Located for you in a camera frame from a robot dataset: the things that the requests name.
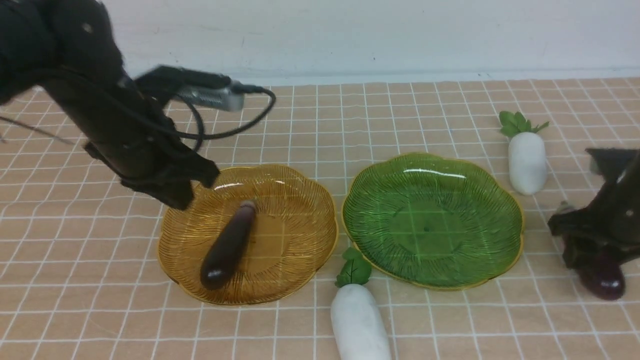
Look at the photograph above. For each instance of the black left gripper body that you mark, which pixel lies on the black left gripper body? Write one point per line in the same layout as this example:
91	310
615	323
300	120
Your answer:
157	166

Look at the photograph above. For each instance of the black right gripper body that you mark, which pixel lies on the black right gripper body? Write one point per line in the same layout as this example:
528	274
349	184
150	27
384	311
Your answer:
585	242

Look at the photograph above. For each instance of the dark purple eggplant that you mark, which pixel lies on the dark purple eggplant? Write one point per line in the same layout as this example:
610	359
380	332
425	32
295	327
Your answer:
601	275
223	258

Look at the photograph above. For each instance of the white radish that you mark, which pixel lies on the white radish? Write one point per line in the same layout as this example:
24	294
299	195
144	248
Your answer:
357	323
527	156

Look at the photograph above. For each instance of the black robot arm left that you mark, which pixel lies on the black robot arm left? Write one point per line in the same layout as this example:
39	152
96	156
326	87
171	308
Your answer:
67	47

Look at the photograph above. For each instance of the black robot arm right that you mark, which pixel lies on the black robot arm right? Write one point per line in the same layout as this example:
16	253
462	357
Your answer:
609	224

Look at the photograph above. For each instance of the amber ribbed plastic plate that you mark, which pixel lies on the amber ribbed plastic plate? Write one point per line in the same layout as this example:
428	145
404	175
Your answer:
294	234

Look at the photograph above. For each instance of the green ribbed plastic plate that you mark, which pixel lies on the green ribbed plastic plate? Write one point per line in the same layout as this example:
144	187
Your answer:
439	223

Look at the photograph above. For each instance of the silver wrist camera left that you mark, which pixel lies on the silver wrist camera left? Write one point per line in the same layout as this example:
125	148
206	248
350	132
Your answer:
199	88

